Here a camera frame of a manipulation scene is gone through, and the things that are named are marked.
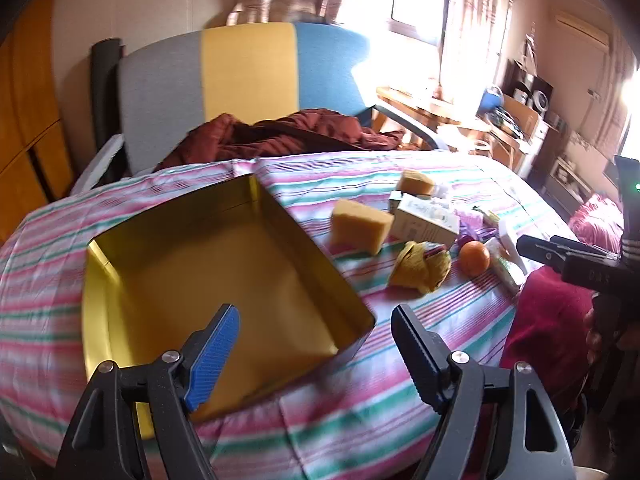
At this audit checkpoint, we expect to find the orange fruit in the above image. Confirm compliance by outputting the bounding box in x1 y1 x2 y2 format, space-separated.
459 241 492 277

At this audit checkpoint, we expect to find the red blanket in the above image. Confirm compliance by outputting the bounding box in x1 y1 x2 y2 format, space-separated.
500 265 601 411

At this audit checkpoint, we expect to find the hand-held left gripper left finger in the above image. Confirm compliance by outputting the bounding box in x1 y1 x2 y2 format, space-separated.
54 304 241 480

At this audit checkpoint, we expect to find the blue container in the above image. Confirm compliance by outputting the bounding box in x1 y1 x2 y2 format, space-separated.
477 86 503 116

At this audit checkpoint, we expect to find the yellow mesh bag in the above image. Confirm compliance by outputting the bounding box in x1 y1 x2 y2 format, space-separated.
389 241 452 295

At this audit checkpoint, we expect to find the purple snack packet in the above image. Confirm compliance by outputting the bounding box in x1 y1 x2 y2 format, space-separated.
457 210 496 251

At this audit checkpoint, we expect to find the shelf cabinet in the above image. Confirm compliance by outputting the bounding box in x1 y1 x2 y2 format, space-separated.
542 152 596 206

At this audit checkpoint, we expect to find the white carton box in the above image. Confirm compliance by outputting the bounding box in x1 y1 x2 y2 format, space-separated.
389 195 461 250

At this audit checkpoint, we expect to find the black rolled mat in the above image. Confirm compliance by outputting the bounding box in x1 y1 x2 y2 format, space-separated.
90 37 123 146

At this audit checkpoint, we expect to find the cardboard box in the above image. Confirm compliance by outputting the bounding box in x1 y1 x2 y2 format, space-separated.
500 95 541 136

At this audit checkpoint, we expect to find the white foam piece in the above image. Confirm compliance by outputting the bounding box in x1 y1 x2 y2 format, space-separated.
70 132 126 196

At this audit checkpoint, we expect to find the large yellow sponge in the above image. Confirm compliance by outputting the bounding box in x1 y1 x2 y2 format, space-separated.
330 199 396 257

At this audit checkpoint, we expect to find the pink pillow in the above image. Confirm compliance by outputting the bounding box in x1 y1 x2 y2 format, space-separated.
570 192 626 251

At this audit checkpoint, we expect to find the maroon jacket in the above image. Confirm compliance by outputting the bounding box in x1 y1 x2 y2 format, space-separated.
155 109 406 173

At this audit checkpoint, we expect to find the gold tin box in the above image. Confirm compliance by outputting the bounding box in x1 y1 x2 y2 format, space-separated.
81 174 377 441

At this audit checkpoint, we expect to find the person's right hand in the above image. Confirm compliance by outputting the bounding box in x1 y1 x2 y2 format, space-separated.
584 306 606 363

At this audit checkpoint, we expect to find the air conditioner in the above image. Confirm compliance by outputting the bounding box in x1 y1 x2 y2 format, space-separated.
555 12 611 51

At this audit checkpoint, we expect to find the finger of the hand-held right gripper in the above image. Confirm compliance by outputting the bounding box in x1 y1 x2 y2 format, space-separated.
516 234 623 293

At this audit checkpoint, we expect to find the small yellow sponge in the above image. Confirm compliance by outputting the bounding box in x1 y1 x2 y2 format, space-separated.
395 170 436 197

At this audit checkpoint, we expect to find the grey yellow blue chair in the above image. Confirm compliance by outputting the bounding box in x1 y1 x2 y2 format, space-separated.
70 22 451 196

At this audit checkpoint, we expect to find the striped bedsheet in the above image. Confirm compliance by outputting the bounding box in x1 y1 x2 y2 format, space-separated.
0 150 576 480

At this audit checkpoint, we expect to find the wooden wardrobe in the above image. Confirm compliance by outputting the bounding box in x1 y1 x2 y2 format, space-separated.
0 0 76 246

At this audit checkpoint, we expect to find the black appliance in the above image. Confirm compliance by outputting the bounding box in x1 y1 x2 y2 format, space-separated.
502 60 553 111

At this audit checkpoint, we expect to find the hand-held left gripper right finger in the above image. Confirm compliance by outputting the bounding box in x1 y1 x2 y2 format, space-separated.
391 304 576 480

